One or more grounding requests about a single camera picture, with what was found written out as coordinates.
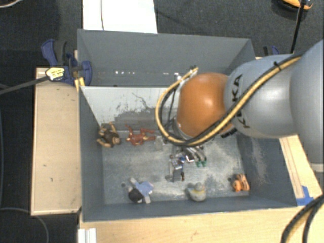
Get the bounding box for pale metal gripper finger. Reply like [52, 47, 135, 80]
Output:
[169, 157, 179, 183]

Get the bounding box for blue and red toy figure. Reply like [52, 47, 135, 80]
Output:
[177, 154, 186, 182]

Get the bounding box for grey toy duck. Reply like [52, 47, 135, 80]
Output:
[185, 182, 208, 203]

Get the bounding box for pale blue dark-headed toy figure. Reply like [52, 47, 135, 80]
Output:
[127, 177, 154, 205]

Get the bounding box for red and gold toy figure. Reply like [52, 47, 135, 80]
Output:
[125, 124, 156, 147]

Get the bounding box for orange toy animal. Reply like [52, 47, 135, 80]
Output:
[228, 173, 251, 193]

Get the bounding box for brown toy figure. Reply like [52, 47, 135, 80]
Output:
[96, 121, 122, 148]

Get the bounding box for grey metal bin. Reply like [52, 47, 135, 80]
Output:
[76, 28, 299, 222]

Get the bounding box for pale wood flat board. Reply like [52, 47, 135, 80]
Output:
[30, 67, 82, 216]

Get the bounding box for black cylinder on white bracket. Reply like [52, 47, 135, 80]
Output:
[220, 130, 238, 139]

